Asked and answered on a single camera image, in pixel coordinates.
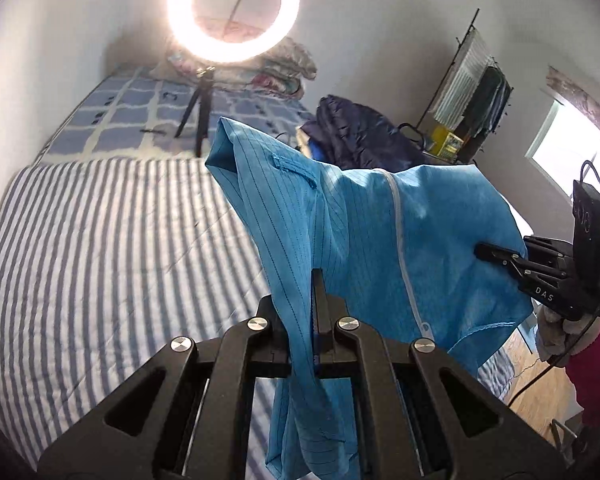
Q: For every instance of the blue pinstriped garment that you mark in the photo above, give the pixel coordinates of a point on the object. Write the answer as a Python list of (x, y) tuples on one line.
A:
[(360, 230)]

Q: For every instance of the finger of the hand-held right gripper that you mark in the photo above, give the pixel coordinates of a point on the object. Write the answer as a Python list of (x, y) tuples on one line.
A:
[(500, 254), (550, 250)]

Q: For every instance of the dark hanging clothes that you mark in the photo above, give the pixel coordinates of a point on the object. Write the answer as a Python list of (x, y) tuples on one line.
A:
[(490, 100)]

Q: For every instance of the floral curtain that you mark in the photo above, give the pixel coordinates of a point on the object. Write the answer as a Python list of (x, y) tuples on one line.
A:
[(585, 100)]

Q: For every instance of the window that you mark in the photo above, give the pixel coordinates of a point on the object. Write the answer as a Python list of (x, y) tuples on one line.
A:
[(565, 155)]

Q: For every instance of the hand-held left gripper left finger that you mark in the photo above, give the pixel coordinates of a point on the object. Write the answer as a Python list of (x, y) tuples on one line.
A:
[(270, 340)]

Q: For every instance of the navy puffer jacket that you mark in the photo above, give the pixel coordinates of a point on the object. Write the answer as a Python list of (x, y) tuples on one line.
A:
[(365, 135)]

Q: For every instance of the black tripod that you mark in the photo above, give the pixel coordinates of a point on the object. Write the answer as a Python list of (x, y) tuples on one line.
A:
[(202, 105)]

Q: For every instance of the white striped hanging cloth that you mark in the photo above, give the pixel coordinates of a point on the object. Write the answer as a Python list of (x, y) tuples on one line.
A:
[(462, 85)]

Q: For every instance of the blue patterned bed sheet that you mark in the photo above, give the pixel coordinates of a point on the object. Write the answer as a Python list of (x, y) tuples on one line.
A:
[(130, 110)]

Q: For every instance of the black clothes rack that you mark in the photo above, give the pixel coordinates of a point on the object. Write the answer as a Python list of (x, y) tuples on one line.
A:
[(447, 75)]

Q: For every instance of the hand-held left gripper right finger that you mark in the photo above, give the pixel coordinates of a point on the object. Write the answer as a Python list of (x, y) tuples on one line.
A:
[(322, 310)]

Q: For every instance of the grey striped blanket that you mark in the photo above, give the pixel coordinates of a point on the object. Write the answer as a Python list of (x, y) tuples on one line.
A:
[(120, 270)]

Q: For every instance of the yellow box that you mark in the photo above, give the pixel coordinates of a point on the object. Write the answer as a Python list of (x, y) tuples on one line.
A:
[(447, 142)]

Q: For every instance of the person's right hand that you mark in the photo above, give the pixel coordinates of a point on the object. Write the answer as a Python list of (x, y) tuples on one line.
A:
[(555, 335)]

